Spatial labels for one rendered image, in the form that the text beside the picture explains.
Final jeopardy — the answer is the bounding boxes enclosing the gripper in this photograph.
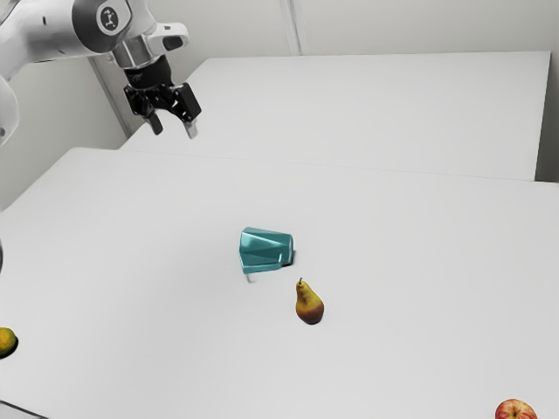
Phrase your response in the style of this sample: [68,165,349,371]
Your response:
[121,58,204,141]

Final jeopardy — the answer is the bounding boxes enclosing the teal faceted mug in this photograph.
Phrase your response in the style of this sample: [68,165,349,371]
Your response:
[238,226,295,275]

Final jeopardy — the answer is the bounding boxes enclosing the yellow-brown pear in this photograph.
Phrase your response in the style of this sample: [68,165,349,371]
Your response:
[294,277,326,326]

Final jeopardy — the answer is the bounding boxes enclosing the yellow-green round fruit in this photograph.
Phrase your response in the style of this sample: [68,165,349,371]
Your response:
[0,326,19,360]

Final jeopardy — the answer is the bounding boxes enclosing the red-yellow apple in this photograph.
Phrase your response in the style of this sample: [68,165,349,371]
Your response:
[494,398,539,419]

